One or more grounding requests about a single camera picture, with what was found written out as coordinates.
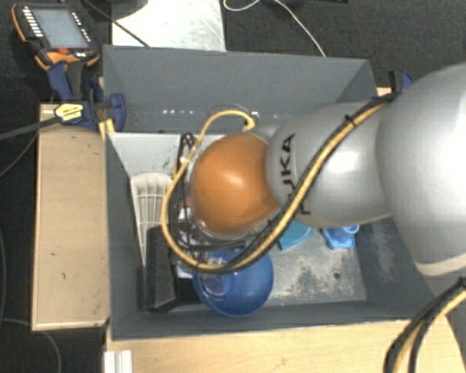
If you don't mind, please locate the pale wood flat board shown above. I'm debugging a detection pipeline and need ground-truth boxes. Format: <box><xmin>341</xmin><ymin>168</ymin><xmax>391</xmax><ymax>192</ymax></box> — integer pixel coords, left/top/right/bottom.
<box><xmin>30</xmin><ymin>103</ymin><xmax>112</xmax><ymax>332</ymax></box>

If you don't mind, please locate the teal plastic piece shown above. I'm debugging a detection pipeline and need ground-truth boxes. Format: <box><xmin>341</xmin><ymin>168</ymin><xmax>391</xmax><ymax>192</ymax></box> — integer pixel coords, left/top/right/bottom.
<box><xmin>276</xmin><ymin>219</ymin><xmax>316</xmax><ymax>253</ymax></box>

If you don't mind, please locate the blue plastic bowl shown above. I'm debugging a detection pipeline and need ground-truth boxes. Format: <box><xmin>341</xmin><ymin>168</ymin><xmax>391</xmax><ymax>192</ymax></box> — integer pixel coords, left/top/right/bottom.
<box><xmin>192</xmin><ymin>248</ymin><xmax>275</xmax><ymax>318</ymax></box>

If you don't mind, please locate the white ribbed plastic tray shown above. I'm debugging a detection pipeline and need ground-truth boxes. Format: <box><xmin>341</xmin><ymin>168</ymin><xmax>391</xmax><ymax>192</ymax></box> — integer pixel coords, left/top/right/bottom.
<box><xmin>130</xmin><ymin>172</ymin><xmax>176</xmax><ymax>268</ymax></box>

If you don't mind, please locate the light blue plastic toy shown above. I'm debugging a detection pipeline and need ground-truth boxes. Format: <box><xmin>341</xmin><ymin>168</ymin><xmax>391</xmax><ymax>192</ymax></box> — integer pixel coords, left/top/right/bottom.
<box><xmin>320</xmin><ymin>224</ymin><xmax>360</xmax><ymax>251</ymax></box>

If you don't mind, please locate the black rectangular block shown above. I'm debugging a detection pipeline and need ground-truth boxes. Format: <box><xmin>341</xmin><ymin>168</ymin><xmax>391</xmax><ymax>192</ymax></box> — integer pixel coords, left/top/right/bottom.
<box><xmin>142</xmin><ymin>226</ymin><xmax>203</xmax><ymax>312</ymax></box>

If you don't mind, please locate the grey metal bin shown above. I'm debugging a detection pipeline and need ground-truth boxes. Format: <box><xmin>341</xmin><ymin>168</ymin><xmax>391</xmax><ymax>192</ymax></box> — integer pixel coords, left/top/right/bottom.
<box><xmin>100</xmin><ymin>44</ymin><xmax>438</xmax><ymax>342</ymax></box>

